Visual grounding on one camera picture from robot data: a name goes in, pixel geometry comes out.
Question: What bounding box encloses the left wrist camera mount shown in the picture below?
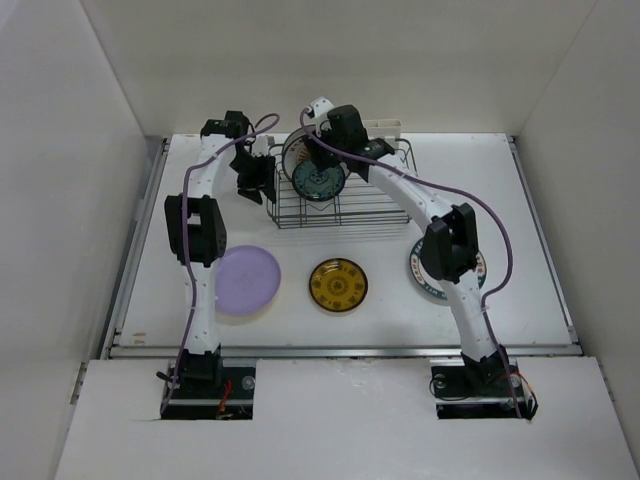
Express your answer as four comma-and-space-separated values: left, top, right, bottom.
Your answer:
251, 135, 276, 157

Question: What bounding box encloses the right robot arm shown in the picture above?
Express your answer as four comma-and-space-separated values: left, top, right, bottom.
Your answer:
299, 99, 510, 397

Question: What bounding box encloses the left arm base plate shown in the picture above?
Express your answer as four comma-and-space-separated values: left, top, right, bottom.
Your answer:
160, 366, 256, 421

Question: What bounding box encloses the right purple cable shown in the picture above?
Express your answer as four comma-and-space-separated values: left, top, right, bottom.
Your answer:
298, 104, 531, 419

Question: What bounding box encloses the white utensil holder cup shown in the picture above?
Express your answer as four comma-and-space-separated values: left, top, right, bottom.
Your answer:
363, 119, 402, 144

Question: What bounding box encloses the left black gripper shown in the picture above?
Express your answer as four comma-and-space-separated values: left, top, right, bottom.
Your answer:
228, 150, 275, 205

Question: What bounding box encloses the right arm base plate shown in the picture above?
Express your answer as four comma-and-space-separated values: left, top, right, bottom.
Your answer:
429, 364, 539, 421

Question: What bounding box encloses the purple cable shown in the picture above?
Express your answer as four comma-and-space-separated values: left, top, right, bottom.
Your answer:
298, 104, 531, 419
162, 112, 281, 404

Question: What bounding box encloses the white plate blue rim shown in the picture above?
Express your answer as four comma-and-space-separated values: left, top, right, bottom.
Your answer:
408, 239, 487, 303

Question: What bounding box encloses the small yellow patterned plate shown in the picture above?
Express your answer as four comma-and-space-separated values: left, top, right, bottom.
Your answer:
308, 257, 369, 315

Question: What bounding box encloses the teal blue patterned plate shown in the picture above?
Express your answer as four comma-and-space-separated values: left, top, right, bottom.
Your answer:
292, 160, 346, 202

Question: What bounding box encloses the wire dish rack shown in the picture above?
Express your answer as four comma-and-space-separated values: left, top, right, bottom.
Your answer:
267, 142, 410, 229

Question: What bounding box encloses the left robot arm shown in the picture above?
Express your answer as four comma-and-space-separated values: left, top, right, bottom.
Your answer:
164, 111, 280, 400

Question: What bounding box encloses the purple plastic plate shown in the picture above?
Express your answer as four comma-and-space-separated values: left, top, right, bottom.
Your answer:
215, 245, 282, 317

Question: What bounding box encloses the grey rimmed patterned plate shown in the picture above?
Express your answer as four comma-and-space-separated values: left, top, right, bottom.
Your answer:
281, 128, 310, 179

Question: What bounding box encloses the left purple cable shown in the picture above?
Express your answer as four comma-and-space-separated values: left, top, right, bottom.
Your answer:
162, 112, 281, 404

